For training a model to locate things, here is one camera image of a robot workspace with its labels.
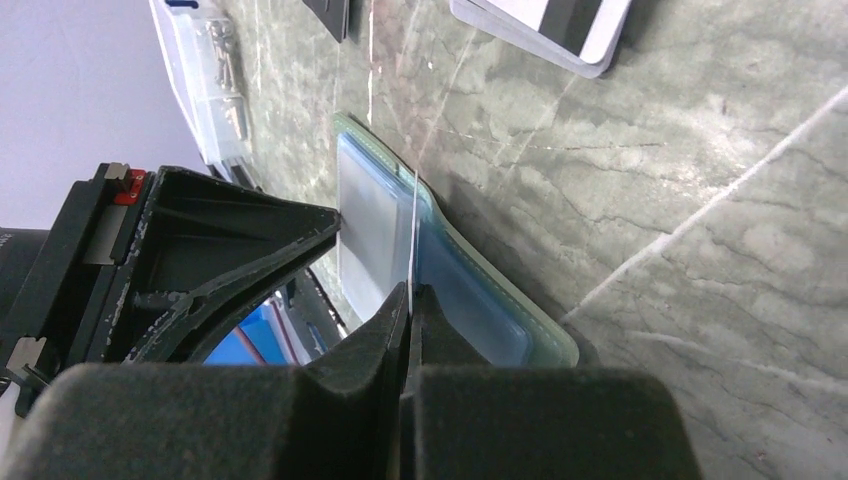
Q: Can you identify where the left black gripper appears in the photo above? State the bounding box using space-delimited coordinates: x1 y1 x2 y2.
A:
1 163 341 417

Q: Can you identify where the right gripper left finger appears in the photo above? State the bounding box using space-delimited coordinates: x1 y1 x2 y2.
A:
1 284 409 479

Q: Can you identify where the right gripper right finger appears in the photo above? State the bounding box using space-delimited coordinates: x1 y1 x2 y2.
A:
399 285 702 479

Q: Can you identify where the green card holder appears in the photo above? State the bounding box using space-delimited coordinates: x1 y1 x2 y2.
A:
333 113 581 367

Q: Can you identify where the black VIP card stack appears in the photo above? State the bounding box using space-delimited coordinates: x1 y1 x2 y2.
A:
303 0 351 44

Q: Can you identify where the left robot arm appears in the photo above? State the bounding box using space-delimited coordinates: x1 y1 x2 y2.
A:
1 163 341 417

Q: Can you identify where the silver VIP card stack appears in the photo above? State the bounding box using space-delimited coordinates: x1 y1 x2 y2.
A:
450 0 631 79

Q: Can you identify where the clear plastic bag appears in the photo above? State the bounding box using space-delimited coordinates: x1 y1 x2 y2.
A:
148 1 252 182

